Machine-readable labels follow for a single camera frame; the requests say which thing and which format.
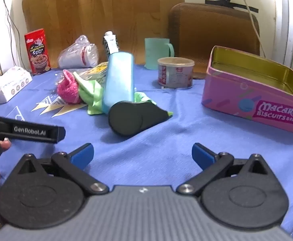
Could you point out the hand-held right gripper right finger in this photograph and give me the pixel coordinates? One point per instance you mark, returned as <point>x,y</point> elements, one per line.
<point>203,155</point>

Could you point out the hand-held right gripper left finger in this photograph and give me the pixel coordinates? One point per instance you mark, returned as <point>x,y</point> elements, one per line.
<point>82,155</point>

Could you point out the pink knitted scrunchie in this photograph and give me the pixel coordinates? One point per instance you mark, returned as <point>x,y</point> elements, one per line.
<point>67,89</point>

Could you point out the green cloth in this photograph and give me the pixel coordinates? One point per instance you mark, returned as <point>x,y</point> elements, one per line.
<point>92,93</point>

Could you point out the blue glasses case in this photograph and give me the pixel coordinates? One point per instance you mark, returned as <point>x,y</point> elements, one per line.
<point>119,80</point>

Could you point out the yellow packet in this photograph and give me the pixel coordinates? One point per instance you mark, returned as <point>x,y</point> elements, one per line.
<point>96,71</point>

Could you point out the white tissue box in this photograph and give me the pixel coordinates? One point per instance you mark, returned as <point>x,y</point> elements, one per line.
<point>9,84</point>

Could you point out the blue tablecloth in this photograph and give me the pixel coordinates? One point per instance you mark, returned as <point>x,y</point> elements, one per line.
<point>149,143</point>

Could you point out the red cereal box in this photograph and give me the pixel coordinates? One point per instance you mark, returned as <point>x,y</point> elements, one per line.
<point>37,52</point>

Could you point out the round can with tan lid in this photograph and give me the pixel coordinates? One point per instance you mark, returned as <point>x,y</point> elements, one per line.
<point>175,74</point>

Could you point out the plastic-wrapped paper cups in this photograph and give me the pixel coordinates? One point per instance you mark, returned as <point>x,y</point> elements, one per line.
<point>78,55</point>

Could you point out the green plastic mug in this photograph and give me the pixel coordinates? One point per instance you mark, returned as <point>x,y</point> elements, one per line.
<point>156,54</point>

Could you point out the brown chair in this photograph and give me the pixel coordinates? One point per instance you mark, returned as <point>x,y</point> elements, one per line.
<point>211,30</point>

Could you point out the wooden board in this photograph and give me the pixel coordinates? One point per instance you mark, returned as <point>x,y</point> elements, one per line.
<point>86,10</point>

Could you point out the black tape strips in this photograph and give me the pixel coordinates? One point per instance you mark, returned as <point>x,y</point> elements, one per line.
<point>221,3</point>

